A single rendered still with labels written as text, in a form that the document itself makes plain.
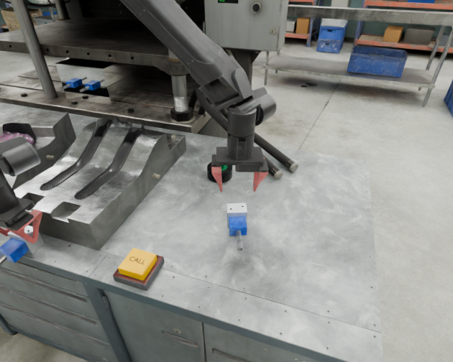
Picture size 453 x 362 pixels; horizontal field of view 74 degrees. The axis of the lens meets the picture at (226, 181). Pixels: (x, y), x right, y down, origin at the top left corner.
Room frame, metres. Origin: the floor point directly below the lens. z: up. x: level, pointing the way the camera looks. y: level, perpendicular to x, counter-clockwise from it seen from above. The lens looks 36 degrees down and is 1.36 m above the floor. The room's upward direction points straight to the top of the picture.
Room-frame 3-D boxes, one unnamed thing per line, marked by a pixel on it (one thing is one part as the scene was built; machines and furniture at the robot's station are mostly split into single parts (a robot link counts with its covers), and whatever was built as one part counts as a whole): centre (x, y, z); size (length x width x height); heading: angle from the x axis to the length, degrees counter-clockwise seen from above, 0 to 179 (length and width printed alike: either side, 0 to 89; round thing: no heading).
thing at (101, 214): (0.76, 0.35, 0.87); 0.50 x 0.26 x 0.14; 161
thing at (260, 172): (0.57, -0.05, 0.96); 0.07 x 0.07 x 0.09; 2
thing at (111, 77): (1.69, 0.61, 0.87); 0.50 x 0.27 x 0.17; 161
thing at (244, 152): (0.57, -0.03, 1.04); 0.10 x 0.07 x 0.07; 92
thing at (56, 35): (1.79, 0.62, 0.96); 1.29 x 0.83 x 0.18; 71
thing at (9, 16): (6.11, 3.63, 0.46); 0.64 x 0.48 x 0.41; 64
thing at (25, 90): (1.79, 0.63, 0.76); 1.30 x 0.84 x 0.07; 71
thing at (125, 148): (0.75, 0.36, 0.92); 0.35 x 0.16 x 0.09; 161
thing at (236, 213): (0.53, -0.03, 0.83); 0.13 x 0.05 x 0.05; 3
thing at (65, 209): (0.53, 0.38, 0.87); 0.05 x 0.05 x 0.04; 71
